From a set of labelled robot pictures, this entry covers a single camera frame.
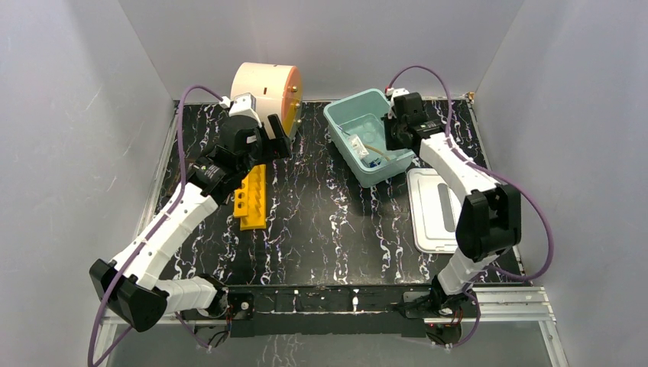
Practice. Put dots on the teal plastic bin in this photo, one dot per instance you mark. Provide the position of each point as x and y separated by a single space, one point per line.
357 131

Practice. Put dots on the small white plastic packet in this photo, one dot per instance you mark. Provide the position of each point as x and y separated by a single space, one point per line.
358 147

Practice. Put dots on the white cylindrical drum device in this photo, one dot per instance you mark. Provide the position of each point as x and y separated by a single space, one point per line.
276 88

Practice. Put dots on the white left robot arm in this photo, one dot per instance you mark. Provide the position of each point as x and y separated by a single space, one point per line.
130 283

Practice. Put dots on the small clear glass beaker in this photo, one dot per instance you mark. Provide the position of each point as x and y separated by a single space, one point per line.
372 132

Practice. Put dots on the aluminium frame rail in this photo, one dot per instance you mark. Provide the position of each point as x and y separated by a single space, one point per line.
505 303

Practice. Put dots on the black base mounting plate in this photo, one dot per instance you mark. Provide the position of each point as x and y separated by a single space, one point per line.
333 325

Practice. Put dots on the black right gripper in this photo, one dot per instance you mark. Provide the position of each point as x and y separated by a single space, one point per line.
390 144

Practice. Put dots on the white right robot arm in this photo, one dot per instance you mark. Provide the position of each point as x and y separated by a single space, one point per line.
489 223

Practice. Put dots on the yellow test tube rack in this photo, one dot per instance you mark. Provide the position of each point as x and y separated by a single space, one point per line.
251 200

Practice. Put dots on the tan rubber tubing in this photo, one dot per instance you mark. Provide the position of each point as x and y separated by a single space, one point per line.
377 151

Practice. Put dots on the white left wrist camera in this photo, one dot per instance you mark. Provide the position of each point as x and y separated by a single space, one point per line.
241 105

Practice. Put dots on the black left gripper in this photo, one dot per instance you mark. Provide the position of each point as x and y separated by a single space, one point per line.
270 140

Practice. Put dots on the white bin lid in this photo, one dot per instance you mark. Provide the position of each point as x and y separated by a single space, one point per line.
434 210

